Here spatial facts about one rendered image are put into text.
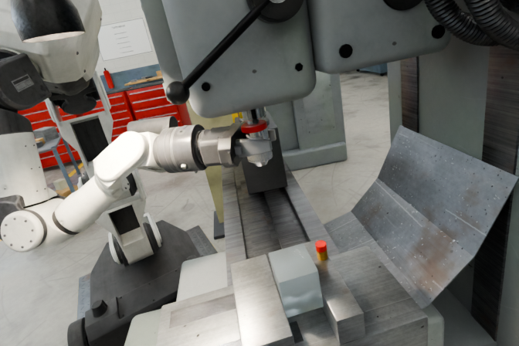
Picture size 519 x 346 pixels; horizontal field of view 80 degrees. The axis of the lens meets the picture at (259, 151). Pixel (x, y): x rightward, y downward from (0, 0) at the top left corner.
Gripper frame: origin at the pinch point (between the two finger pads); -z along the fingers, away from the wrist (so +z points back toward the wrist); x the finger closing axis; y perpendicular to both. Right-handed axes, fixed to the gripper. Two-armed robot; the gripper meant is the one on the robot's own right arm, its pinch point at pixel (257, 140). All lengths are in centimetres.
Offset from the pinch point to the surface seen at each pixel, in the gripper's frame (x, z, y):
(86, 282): 51, 118, 85
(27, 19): -18.5, 19.1, -24.0
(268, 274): -17.4, -2.4, 14.4
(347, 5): -7.0, -16.7, -19.1
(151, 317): 1, 37, 46
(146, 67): 784, 487, 12
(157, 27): -5.5, 10.4, -21.4
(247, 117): -2.4, 0.3, -5.2
